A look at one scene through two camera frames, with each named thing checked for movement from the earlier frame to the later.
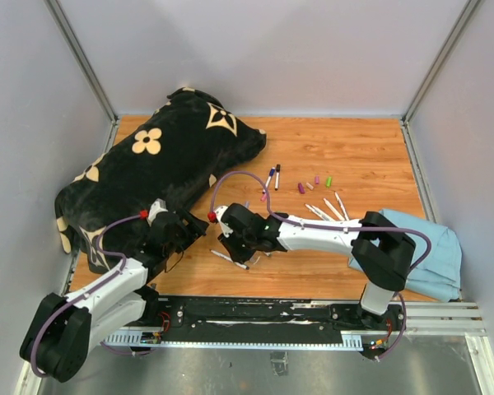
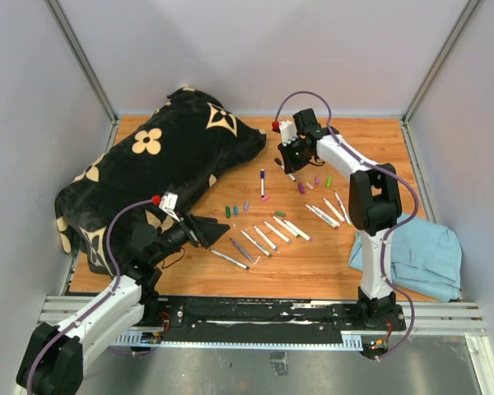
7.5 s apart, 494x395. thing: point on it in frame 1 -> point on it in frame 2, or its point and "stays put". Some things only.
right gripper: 235,255 -> 291,166
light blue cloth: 439,276 stays put
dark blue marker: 230,260 stays put
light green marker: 342,207 stays put
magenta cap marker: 318,213 stays put
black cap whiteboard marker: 277,176 -> 290,174
